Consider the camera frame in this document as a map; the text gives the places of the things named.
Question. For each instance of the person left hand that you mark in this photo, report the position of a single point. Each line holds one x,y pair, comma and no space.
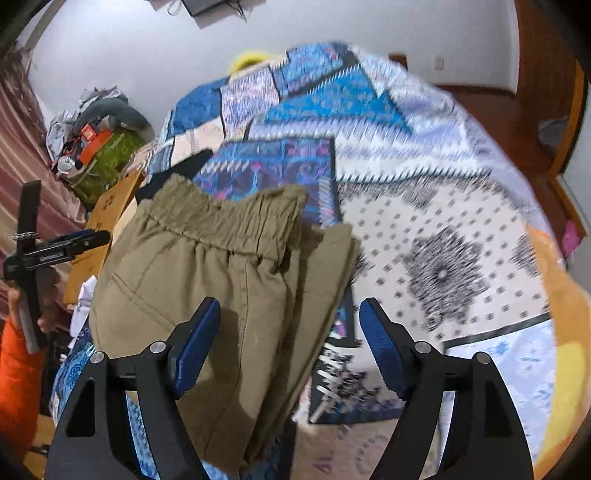
47,300

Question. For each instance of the cardboard box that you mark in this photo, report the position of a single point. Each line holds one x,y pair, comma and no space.
106,213

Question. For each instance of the striped pink curtain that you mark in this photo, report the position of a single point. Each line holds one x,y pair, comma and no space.
24,158

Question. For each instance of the yellow pillow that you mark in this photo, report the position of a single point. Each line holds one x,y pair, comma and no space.
248,59

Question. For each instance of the green bag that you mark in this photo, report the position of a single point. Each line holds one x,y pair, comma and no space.
89,182

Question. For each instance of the khaki pants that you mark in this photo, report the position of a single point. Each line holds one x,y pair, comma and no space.
278,279

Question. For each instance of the orange sleeve forearm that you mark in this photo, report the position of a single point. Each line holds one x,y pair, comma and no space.
20,390

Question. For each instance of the black folded pants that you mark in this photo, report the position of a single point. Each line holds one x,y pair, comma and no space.
188,169

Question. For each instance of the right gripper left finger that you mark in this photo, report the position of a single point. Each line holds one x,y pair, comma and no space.
93,439

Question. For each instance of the blue patchwork bedspread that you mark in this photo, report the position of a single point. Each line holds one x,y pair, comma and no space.
453,246

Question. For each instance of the grey plush toy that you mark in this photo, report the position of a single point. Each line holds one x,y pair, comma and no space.
121,111

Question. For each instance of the wooden door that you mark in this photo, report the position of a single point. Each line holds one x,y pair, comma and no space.
554,50

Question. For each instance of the orange box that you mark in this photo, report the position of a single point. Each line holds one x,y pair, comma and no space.
94,140

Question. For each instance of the white crumpled cloth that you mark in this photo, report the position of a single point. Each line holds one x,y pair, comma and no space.
82,307

